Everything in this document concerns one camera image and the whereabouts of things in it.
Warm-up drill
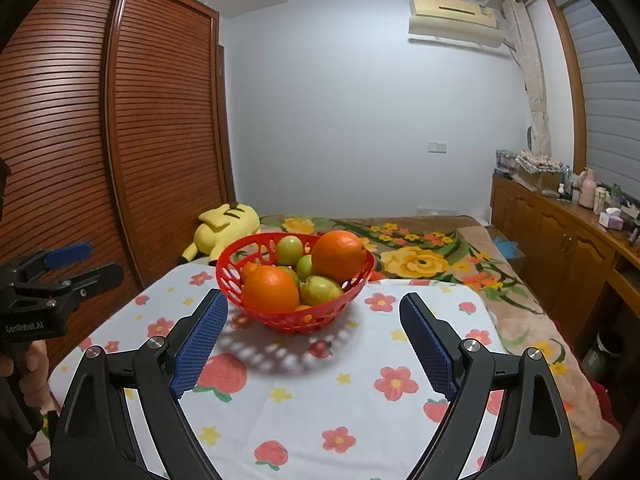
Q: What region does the beige curtain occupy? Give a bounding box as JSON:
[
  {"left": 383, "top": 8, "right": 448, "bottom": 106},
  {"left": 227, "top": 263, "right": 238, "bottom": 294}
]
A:
[{"left": 502, "top": 0, "right": 552, "bottom": 156}]

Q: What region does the brown louvered wardrobe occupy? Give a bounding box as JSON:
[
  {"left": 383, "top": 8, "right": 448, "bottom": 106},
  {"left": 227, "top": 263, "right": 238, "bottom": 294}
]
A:
[{"left": 1, "top": 0, "right": 234, "bottom": 363}]

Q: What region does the white floral table cloth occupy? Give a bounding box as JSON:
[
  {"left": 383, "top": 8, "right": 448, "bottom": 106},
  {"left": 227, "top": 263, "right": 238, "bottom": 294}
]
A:
[{"left": 46, "top": 263, "right": 507, "bottom": 480}]

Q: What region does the left hand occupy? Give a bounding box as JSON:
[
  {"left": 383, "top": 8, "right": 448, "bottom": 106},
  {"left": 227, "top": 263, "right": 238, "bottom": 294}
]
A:
[{"left": 0, "top": 340, "right": 50, "bottom": 417}]

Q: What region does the window roller blind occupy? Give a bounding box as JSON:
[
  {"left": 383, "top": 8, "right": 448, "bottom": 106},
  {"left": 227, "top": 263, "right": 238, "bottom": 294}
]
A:
[{"left": 555, "top": 0, "right": 640, "bottom": 200}]

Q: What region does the wall air conditioner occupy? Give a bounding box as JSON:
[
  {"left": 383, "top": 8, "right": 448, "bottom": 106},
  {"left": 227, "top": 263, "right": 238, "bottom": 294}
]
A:
[{"left": 409, "top": 0, "right": 503, "bottom": 48}]

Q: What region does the wooden sideboard cabinet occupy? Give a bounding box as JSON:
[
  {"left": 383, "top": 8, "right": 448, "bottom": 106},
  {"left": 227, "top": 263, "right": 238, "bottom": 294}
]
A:
[{"left": 490, "top": 174, "right": 639, "bottom": 356}]

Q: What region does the red plastic fruit basket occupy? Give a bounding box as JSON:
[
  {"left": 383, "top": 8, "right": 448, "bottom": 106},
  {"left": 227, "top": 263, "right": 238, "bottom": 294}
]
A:
[{"left": 216, "top": 232, "right": 375, "bottom": 334}]

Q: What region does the yellow plush toy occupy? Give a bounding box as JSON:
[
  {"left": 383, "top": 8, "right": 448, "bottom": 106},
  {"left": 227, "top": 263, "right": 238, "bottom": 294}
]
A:
[{"left": 181, "top": 203, "right": 260, "bottom": 263}]

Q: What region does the pink bottle on sideboard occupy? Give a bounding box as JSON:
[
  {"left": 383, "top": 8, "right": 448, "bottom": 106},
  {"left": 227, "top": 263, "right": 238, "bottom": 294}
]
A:
[{"left": 578, "top": 168, "right": 598, "bottom": 209}]

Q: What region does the wall socket plate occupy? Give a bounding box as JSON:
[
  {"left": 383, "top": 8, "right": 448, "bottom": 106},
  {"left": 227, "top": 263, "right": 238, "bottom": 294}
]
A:
[{"left": 427, "top": 142, "right": 448, "bottom": 154}]

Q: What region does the large yellow-green guava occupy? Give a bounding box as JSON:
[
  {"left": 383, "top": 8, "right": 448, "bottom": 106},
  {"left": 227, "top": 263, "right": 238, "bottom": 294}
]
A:
[{"left": 299, "top": 275, "right": 343, "bottom": 307}]

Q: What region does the patterned box on sideboard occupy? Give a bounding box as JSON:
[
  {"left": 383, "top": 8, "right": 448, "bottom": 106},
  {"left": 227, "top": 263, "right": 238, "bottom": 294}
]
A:
[{"left": 515, "top": 151, "right": 565, "bottom": 191}]

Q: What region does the green fruit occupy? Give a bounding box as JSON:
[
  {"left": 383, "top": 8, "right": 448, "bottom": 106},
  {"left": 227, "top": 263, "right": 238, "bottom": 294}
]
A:
[
  {"left": 295, "top": 254, "right": 314, "bottom": 281},
  {"left": 274, "top": 235, "right": 305, "bottom": 266}
]

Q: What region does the large orange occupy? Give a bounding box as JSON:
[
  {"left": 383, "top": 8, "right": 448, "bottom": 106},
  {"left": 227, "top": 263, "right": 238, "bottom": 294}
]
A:
[
  {"left": 311, "top": 231, "right": 368, "bottom": 284},
  {"left": 242, "top": 266, "right": 300, "bottom": 313}
]

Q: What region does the floral bed blanket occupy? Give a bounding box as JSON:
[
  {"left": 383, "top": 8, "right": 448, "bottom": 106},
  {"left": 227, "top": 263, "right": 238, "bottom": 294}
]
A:
[{"left": 260, "top": 214, "right": 620, "bottom": 479}]

